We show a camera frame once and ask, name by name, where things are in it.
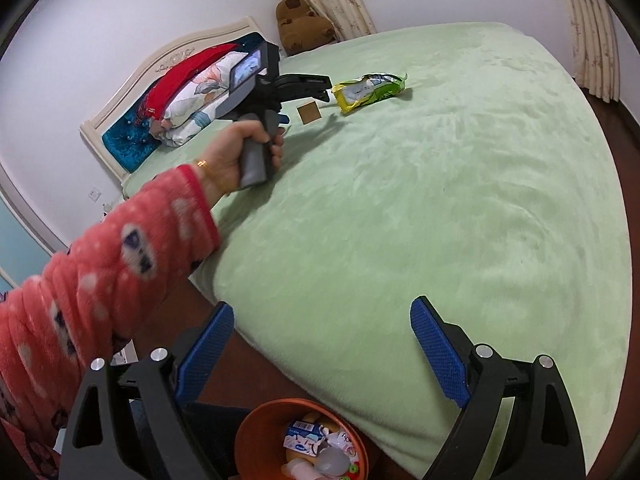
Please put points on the orange bin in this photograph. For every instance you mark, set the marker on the orange bin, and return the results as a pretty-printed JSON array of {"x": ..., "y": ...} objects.
[{"x": 250, "y": 440}]

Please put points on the person's left hand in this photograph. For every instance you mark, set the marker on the person's left hand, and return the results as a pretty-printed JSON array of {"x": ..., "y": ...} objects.
[{"x": 227, "y": 160}]

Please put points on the red pillow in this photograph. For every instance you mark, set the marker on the red pillow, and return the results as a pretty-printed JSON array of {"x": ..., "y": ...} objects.
[{"x": 170, "y": 80}]

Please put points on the brown plush toy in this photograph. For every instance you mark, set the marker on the brown plush toy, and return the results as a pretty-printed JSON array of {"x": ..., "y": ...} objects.
[{"x": 302, "y": 27}]

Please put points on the pale blue plastic cup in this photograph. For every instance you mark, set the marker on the pale blue plastic cup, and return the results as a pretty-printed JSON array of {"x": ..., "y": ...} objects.
[{"x": 331, "y": 462}]

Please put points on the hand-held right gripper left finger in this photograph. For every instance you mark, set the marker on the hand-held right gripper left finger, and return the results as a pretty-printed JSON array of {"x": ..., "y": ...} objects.
[{"x": 205, "y": 355}]

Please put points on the blue cookie box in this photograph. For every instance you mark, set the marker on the blue cookie box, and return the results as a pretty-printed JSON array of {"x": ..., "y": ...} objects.
[{"x": 302, "y": 439}]

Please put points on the white wall socket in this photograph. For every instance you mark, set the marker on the white wall socket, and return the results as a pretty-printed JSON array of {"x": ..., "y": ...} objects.
[{"x": 95, "y": 194}]

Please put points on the red white snack wrapper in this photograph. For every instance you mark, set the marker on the red white snack wrapper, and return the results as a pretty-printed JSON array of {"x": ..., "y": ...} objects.
[{"x": 344, "y": 442}]

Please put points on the floral beige curtain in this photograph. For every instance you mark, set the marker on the floral beige curtain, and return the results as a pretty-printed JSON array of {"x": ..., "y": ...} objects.
[
  {"x": 592, "y": 35},
  {"x": 325, "y": 0}
]

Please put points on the green yellow snack bag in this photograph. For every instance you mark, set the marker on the green yellow snack bag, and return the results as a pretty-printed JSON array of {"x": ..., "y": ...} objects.
[{"x": 367, "y": 91}]

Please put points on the person's left forearm red sleeve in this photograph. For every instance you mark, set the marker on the person's left forearm red sleeve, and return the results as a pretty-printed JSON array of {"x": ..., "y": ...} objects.
[{"x": 100, "y": 270}]

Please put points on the white paper roll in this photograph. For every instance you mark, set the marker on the white paper roll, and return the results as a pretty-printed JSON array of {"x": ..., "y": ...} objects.
[{"x": 297, "y": 470}]

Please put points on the cream and blue bed headboard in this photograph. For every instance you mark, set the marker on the cream and blue bed headboard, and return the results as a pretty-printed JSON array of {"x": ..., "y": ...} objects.
[{"x": 120, "y": 145}]

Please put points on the bed with green fleece sheet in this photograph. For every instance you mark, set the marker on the bed with green fleece sheet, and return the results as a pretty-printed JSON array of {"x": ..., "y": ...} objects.
[{"x": 410, "y": 200}]

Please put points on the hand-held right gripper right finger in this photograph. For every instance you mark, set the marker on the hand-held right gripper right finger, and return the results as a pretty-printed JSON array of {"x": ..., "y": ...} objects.
[{"x": 440, "y": 355}]

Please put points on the wooden cube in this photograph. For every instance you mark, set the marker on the wooden cube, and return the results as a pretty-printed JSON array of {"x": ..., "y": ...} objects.
[{"x": 308, "y": 112}]

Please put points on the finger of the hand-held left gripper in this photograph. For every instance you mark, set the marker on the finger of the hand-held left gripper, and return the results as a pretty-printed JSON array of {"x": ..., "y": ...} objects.
[
  {"x": 315, "y": 96},
  {"x": 312, "y": 80}
]

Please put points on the white patterned pillows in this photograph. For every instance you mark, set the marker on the white patterned pillows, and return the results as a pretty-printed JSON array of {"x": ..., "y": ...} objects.
[{"x": 192, "y": 110}]

